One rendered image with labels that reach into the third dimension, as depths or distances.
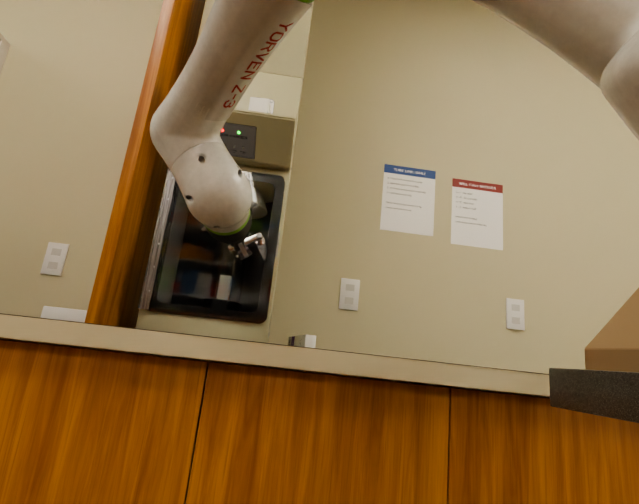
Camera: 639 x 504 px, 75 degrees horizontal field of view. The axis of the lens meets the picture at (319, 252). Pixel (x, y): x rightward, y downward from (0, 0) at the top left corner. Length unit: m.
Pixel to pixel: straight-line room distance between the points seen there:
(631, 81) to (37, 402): 0.91
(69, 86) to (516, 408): 1.83
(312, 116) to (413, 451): 1.31
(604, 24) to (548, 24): 0.06
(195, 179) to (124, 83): 1.26
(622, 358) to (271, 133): 0.88
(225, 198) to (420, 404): 0.51
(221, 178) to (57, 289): 1.10
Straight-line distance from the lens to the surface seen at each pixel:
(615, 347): 0.54
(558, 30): 0.62
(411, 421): 0.83
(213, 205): 0.67
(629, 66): 0.44
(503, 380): 0.86
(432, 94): 1.93
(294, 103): 1.27
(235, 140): 1.14
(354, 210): 1.60
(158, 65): 1.25
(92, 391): 0.85
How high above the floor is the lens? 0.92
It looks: 14 degrees up
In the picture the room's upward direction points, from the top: 6 degrees clockwise
